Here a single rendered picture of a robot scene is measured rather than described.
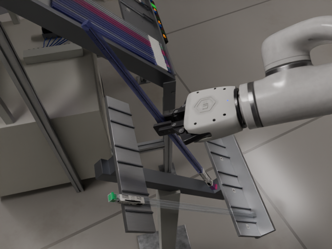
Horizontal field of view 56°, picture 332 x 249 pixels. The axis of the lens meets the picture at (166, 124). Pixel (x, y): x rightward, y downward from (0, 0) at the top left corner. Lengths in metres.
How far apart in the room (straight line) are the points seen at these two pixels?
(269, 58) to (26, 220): 1.56
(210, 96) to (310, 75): 0.17
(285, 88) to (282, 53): 0.06
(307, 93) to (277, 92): 0.04
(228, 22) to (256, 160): 1.31
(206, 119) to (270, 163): 1.41
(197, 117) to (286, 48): 0.19
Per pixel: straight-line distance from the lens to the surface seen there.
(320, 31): 0.53
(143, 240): 1.67
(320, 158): 2.07
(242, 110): 0.55
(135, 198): 0.64
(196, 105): 0.59
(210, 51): 2.49
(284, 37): 0.55
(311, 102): 0.54
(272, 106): 0.54
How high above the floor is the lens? 1.62
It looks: 54 degrees down
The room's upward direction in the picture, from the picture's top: straight up
